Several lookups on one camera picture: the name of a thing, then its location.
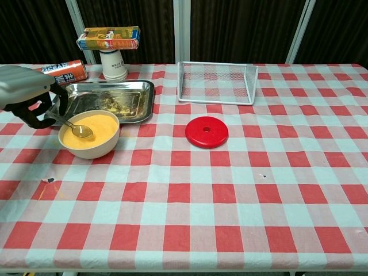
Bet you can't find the red plastic disc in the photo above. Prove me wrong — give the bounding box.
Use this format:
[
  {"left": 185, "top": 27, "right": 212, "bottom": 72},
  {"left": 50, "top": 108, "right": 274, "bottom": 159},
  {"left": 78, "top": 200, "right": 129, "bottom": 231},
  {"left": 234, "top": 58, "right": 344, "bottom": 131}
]
[{"left": 185, "top": 116, "right": 229, "bottom": 150}]

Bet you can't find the upright white frame post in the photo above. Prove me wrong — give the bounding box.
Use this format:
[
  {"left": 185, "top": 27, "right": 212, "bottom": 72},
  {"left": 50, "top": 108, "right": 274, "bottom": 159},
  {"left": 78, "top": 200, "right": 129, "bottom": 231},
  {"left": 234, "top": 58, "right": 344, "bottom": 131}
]
[{"left": 173, "top": 0, "right": 191, "bottom": 64}]

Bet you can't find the beige bowl of yellow powder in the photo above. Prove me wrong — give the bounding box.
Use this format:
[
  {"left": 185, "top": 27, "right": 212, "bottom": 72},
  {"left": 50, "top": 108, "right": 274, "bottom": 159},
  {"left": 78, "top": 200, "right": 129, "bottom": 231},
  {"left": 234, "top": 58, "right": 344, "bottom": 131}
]
[{"left": 58, "top": 110, "right": 121, "bottom": 160}]

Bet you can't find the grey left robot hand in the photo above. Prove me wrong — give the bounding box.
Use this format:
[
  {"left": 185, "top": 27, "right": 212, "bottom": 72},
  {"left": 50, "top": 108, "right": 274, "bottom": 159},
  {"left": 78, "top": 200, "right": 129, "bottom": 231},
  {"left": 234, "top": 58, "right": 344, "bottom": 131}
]
[{"left": 0, "top": 64, "right": 70, "bottom": 129}]

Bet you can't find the white paper cup stack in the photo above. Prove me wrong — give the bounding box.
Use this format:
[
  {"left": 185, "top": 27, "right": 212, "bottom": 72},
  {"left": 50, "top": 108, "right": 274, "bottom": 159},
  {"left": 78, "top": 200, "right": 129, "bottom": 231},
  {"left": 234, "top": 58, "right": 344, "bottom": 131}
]
[{"left": 99, "top": 49, "right": 128, "bottom": 82}]

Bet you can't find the yellow orange carton box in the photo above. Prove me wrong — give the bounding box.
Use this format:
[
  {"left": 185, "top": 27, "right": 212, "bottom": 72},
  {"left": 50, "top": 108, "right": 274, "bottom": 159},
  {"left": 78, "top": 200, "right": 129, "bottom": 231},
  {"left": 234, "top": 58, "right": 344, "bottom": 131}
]
[{"left": 76, "top": 26, "right": 141, "bottom": 52}]

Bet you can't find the red white checkered tablecloth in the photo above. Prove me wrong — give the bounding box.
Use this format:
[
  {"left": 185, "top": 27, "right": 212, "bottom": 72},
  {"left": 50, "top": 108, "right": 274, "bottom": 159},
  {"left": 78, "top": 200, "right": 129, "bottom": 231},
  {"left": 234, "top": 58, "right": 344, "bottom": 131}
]
[{"left": 0, "top": 63, "right": 368, "bottom": 273}]

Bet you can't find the stainless steel tray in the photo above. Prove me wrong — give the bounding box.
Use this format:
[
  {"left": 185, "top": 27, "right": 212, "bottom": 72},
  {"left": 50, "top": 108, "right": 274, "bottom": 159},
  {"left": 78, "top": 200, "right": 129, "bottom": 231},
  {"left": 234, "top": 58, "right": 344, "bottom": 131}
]
[{"left": 45, "top": 79, "right": 156, "bottom": 127}]

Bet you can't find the metal spoon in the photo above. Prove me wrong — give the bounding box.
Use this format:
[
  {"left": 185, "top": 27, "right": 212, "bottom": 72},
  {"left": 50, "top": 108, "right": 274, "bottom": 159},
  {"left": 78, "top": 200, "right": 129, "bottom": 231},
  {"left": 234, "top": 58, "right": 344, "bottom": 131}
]
[{"left": 45, "top": 110, "right": 94, "bottom": 139}]

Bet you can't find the orange drink can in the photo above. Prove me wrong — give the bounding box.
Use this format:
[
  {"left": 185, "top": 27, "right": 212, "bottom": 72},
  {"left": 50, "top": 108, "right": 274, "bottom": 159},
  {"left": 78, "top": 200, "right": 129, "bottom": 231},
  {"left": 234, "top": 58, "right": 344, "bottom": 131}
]
[{"left": 36, "top": 59, "right": 89, "bottom": 87}]

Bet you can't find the white wire mesh basket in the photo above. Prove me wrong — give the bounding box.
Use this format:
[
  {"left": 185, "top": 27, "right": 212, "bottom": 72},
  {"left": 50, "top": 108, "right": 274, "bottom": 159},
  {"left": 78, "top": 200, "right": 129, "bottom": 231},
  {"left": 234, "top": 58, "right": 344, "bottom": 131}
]
[{"left": 177, "top": 60, "right": 259, "bottom": 106}]

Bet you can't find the slanted white frame post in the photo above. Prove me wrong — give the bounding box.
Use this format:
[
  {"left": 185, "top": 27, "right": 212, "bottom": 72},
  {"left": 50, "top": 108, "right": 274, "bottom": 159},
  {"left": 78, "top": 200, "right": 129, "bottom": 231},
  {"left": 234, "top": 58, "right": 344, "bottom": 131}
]
[
  {"left": 285, "top": 0, "right": 317, "bottom": 64},
  {"left": 64, "top": 0, "right": 97, "bottom": 65}
]

